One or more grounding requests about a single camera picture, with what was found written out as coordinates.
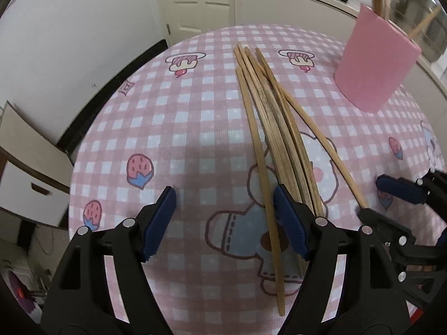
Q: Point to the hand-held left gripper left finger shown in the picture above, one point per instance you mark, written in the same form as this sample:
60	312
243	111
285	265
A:
159	223

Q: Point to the white and wood side cabinet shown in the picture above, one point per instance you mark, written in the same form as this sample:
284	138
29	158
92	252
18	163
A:
31	167

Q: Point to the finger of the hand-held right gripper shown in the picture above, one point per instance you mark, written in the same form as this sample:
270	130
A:
398	188
380	221

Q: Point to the white panel door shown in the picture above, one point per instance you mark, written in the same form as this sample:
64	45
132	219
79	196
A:
195	7

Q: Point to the bunch of wooden chopsticks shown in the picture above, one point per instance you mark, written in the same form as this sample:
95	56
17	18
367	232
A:
279	118

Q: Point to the pink cup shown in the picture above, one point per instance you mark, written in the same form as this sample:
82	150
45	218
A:
373	62

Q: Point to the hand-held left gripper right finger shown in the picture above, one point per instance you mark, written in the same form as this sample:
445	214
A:
291	223

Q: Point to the pink checked tablecloth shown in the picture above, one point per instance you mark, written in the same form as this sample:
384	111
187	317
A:
174	129

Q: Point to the white counter cabinet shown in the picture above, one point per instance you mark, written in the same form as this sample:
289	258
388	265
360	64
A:
297	3

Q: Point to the stainless steel steamer pot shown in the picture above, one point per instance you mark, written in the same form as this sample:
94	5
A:
412	0

